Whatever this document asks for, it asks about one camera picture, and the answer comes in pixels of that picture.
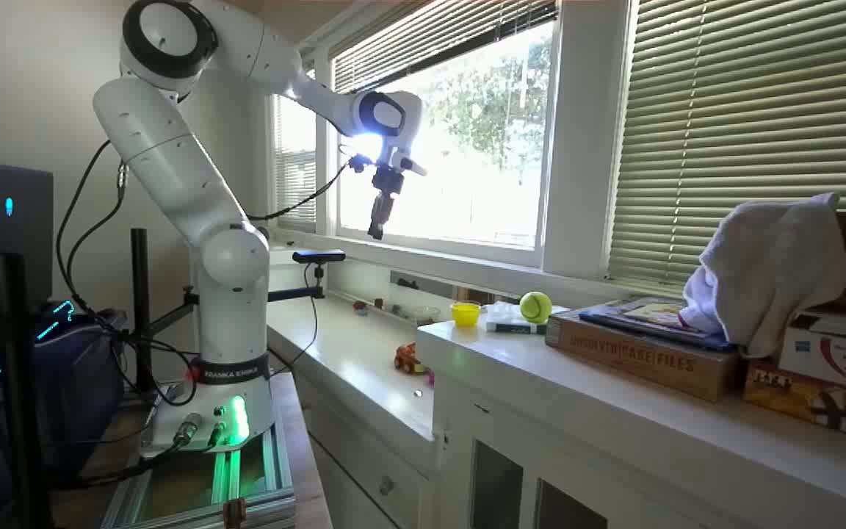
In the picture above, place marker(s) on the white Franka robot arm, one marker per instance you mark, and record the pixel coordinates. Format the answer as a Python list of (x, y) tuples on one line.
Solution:
[(218, 283)]

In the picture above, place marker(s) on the black metal post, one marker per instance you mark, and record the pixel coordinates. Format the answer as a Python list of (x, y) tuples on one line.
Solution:
[(18, 392)]

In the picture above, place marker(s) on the small yellow cup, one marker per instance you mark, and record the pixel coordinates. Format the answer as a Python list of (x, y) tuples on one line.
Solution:
[(464, 316)]

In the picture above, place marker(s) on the dark blue magazine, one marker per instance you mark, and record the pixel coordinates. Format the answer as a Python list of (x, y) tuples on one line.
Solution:
[(654, 325)]

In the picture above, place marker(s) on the white box with red print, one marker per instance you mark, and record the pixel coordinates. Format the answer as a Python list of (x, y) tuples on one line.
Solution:
[(838, 351)]

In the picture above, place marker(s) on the white slatted lowered window blinds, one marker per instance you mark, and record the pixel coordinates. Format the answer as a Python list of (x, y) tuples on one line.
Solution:
[(748, 128)]

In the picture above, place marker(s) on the orange tiger toy car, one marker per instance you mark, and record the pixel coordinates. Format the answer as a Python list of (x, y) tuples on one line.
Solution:
[(410, 360)]

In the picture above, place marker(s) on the brown box with star pattern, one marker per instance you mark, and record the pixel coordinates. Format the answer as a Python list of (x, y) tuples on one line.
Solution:
[(815, 399)]

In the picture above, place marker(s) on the white slatted raisable window blinds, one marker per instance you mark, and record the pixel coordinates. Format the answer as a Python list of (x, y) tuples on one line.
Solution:
[(441, 38)]

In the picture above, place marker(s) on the dark blue backpack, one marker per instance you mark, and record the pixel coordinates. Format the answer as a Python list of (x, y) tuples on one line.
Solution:
[(75, 382)]

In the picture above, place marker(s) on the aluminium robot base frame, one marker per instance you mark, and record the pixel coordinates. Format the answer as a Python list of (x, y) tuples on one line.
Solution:
[(197, 489)]

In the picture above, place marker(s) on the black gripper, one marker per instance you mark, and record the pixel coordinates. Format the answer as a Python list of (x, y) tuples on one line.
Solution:
[(388, 176)]

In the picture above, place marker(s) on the yellow-green tennis ball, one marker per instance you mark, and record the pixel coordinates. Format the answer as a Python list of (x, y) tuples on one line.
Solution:
[(536, 305)]

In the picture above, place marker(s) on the black bar camera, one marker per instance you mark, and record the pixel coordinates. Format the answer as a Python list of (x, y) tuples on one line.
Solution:
[(319, 255)]

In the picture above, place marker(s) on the white tall cabinet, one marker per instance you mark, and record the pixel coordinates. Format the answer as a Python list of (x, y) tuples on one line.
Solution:
[(638, 458)]

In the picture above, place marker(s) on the white framed window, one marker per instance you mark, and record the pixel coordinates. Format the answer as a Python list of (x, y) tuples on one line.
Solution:
[(472, 164)]

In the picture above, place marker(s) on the white low counter cabinet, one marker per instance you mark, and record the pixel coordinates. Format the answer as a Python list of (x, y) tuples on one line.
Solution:
[(365, 382)]

